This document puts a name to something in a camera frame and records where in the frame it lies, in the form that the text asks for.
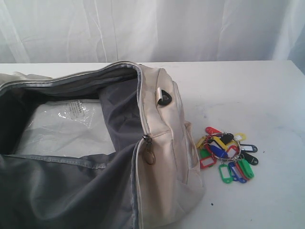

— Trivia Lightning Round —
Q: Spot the clear plastic packet inside bag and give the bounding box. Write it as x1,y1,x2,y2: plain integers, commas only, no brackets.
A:
16,100,115,158

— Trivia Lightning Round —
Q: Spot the cream duffel bag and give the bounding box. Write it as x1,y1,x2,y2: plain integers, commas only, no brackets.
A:
0,61,204,229

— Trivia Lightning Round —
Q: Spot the white backdrop curtain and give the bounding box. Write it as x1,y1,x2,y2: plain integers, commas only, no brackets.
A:
0,0,305,63

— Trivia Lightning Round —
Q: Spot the colourful key tag bunch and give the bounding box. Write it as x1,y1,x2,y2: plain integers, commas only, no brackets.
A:
196,126,259,184

